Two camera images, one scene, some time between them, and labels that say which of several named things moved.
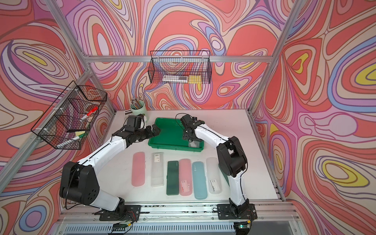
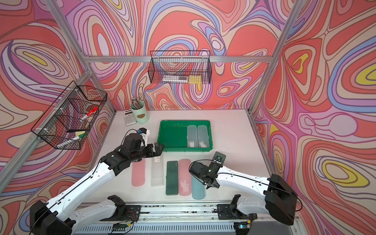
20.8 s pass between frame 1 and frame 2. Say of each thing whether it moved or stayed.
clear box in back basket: stayed
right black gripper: moved
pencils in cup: stayed
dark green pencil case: stayed
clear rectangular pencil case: stayed
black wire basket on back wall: stayed
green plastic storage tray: moved
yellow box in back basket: stayed
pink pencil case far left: stayed
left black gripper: moved
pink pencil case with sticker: stayed
